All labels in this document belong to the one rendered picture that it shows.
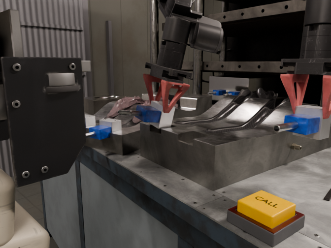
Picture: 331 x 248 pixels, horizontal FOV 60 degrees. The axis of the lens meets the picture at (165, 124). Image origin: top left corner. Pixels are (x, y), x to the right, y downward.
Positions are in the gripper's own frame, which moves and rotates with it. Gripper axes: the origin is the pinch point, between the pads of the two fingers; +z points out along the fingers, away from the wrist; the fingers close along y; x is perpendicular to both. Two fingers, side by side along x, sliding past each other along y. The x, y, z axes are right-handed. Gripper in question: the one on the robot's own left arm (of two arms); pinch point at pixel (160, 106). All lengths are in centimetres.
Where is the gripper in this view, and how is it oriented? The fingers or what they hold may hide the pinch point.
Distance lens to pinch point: 66.8
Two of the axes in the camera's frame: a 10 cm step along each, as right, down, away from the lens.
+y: -5.8, -3.1, 7.5
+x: -7.9, -0.3, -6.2
